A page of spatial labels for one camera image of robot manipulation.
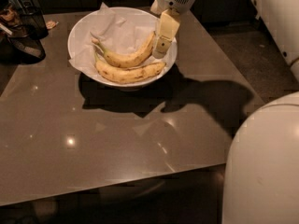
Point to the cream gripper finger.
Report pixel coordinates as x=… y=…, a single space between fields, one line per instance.
x=165 y=32

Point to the yellow banana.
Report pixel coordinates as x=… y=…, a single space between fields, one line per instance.
x=127 y=60
x=128 y=75

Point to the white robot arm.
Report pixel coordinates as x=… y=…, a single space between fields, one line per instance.
x=261 y=177

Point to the white bowl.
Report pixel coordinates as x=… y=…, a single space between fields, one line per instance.
x=122 y=29

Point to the white paper liner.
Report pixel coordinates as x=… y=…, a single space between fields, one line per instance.
x=114 y=46

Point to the small crumpled wrapper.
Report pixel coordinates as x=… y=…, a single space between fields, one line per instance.
x=51 y=24

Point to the black mesh basket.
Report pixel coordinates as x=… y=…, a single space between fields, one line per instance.
x=33 y=16

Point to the dark clutter pile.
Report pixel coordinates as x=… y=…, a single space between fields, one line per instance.
x=18 y=41

